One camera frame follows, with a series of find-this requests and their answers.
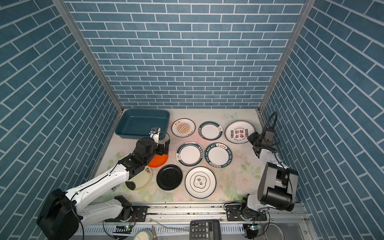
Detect white plate red characters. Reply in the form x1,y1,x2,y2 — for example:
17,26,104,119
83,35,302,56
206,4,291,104
225,121,256,144

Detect large white plate teal rim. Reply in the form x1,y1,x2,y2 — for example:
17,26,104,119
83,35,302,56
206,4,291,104
176,142,204,167

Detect white plate teal lettered rim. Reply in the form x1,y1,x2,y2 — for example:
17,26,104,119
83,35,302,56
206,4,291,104
205,143,233,169

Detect white plate green red rim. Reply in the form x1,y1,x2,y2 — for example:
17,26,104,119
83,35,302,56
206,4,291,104
198,121,223,141

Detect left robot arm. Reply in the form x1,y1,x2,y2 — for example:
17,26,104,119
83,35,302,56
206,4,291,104
37,137,170,240

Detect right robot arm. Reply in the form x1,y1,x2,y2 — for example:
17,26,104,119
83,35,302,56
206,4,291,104
240,127,299,220

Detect teal plastic bin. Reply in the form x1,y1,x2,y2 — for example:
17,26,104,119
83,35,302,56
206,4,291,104
115,109,171,140

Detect orange plastic plate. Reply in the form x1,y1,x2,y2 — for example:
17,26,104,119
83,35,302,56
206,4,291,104
148,155,169,168

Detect black round plate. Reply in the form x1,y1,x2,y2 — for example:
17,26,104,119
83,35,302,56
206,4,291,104
157,165,183,191

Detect white plate orange sunburst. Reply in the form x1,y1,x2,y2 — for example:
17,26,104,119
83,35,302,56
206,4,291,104
171,118,196,138

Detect cream plate with dark spot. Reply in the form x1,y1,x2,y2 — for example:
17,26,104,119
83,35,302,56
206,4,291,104
125,166,153,191

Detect white plate cloud outline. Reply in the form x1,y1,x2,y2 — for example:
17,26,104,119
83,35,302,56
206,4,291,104
185,167,217,199

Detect round white clock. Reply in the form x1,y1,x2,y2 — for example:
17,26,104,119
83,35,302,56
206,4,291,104
134,229,155,240

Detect left green circuit board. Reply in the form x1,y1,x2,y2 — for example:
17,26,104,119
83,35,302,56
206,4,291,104
113,225,133,235

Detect green circuit board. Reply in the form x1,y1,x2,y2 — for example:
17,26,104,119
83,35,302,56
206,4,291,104
243,224,262,235
113,225,133,235

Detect right green circuit board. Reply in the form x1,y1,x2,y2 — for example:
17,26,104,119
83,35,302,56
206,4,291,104
243,224,262,235

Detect black calculator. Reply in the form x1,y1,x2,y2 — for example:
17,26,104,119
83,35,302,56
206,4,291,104
189,220,222,240

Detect round grey bowl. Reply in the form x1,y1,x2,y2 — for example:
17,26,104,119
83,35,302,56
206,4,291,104
264,224,285,240

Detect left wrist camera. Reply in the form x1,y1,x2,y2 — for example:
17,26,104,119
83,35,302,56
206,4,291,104
150,127,161,144

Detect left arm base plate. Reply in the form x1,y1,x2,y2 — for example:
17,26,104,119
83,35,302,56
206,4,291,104
106,206,149,223

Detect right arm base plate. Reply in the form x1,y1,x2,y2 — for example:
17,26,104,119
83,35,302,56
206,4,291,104
223,203,268,222

